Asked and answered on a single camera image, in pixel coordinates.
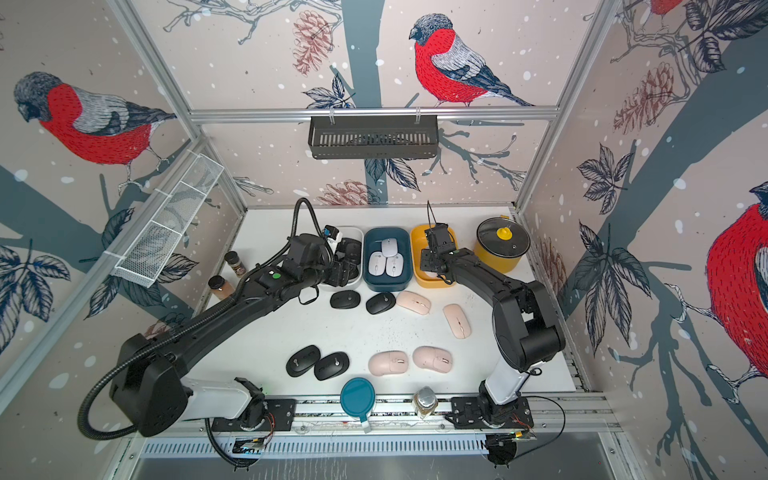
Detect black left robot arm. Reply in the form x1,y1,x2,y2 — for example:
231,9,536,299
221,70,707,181
77,223,339,441

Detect spice jar brown contents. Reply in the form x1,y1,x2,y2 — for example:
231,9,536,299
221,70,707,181
208,275,235,300

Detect pink mouse top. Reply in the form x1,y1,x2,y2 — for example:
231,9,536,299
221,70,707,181
396,291,431,316

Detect black mouse beside pink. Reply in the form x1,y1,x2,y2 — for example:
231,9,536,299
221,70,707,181
365,292,396,315

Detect white mouse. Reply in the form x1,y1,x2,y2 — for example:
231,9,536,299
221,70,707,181
368,251,387,277
385,253,405,278
381,238,399,258

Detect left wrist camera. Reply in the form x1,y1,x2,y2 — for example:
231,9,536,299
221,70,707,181
323,225,340,241

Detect pink mouse far right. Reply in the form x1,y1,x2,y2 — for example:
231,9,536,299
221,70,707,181
443,304,472,339

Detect glass lid yellow knob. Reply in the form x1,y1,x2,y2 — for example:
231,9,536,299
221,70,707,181
476,216,531,259

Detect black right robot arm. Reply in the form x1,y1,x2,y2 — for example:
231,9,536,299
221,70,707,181
420,223,566,414

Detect black hanging wire basket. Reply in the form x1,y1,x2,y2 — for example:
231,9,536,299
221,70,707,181
308,114,439,160

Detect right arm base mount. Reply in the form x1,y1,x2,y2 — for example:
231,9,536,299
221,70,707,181
444,395,534,430

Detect yellow pot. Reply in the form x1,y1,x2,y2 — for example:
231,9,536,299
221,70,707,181
474,216,531,274

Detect yellow storage box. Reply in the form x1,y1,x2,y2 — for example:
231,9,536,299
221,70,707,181
410,224,449,289

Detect pink mouse bottom right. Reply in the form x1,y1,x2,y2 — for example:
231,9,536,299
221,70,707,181
412,346,453,374

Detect white wire mesh shelf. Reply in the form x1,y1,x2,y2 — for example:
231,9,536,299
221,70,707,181
111,152,224,287

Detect white storage box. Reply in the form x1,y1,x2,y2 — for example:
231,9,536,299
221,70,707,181
320,226,364,292

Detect teal storage box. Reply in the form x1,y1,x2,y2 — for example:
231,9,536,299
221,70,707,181
362,227,413,292

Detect spice jar dark lid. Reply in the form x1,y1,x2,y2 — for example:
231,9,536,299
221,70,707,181
224,251,247,278

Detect teal round lid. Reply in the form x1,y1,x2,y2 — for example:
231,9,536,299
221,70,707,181
340,377,376,433

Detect pink mouse bottom left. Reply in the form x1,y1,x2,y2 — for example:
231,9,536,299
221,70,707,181
368,351,409,377

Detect glass jar silver lid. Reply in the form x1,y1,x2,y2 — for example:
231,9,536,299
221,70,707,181
412,386,439,420

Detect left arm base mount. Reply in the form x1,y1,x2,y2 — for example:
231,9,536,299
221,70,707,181
211,377,297,433

